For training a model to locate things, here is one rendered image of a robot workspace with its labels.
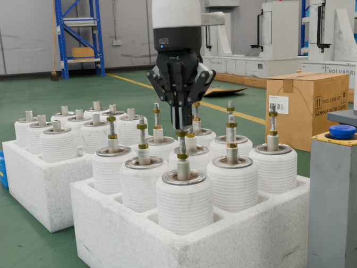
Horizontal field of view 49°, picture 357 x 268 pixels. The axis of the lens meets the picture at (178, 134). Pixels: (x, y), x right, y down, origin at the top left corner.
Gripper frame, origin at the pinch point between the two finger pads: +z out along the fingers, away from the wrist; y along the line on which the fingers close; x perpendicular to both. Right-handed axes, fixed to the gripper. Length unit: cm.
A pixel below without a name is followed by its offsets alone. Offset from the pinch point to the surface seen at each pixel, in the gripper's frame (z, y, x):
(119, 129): 13, -49, 29
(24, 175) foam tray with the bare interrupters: 24, -65, 6
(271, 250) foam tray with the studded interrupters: 26.0, 10.2, 11.5
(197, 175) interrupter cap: 10.1, 1.6, 1.6
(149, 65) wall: 28, -459, 471
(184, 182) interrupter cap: 10.1, 1.9, -2.5
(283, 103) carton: 16, -33, 110
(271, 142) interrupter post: 8.6, 5.0, 21.9
